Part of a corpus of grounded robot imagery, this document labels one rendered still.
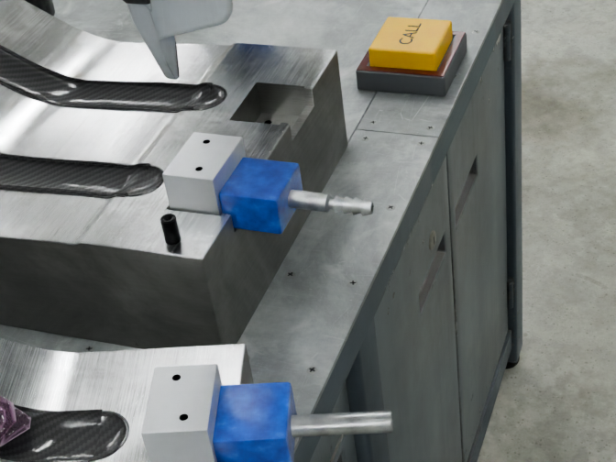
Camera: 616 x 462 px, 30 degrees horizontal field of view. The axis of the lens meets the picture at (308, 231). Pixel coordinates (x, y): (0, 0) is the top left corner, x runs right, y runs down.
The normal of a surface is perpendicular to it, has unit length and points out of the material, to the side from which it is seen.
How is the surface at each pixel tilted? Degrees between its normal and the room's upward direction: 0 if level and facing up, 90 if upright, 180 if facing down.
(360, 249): 0
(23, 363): 23
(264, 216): 90
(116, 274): 90
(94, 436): 4
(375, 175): 0
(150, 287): 90
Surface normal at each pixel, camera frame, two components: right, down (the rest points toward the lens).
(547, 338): -0.11, -0.79
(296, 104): -0.33, 0.61
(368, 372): 0.94, 0.12
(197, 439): -0.04, 0.61
